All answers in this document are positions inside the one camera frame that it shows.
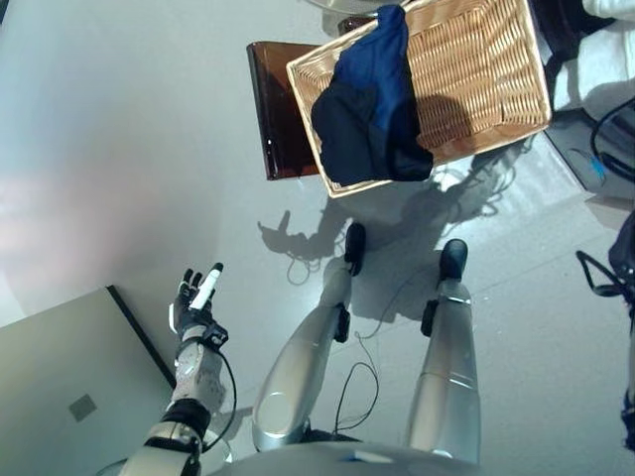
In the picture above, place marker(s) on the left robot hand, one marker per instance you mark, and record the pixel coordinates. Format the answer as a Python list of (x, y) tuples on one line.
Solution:
[(191, 317)]

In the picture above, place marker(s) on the blue garment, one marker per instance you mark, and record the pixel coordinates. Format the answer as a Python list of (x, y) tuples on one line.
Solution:
[(387, 74)]

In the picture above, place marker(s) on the white garment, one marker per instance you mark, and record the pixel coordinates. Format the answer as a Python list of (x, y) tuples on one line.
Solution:
[(605, 64)]

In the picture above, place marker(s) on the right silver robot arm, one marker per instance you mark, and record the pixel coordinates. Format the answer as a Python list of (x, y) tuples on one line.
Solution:
[(622, 258)]

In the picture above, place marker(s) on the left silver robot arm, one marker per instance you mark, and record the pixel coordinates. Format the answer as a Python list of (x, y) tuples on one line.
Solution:
[(196, 377)]

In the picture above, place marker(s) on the dark grey washing machine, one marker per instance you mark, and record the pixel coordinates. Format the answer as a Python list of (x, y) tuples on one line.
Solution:
[(570, 149)]

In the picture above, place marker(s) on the left silver robot leg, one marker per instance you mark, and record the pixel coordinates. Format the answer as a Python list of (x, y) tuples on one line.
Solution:
[(292, 377)]

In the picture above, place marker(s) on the silver robot leg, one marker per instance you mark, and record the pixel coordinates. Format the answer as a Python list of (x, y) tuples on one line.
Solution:
[(292, 377), (446, 372)]

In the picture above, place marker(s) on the grey robot torso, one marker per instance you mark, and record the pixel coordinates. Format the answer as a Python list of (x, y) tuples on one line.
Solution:
[(357, 458)]

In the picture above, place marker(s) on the right silver robot leg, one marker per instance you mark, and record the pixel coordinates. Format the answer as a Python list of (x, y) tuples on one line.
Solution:
[(446, 372)]

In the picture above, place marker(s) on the wicker laundry basket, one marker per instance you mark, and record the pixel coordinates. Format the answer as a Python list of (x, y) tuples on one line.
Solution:
[(471, 74)]

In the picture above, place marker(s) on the blue tape piece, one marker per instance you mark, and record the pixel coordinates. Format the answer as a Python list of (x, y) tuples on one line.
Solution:
[(597, 168)]

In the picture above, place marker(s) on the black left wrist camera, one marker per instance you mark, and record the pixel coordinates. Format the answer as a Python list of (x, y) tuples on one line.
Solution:
[(217, 337)]

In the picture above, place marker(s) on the grey square wall plate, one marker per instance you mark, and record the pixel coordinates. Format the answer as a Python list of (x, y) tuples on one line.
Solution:
[(82, 406)]

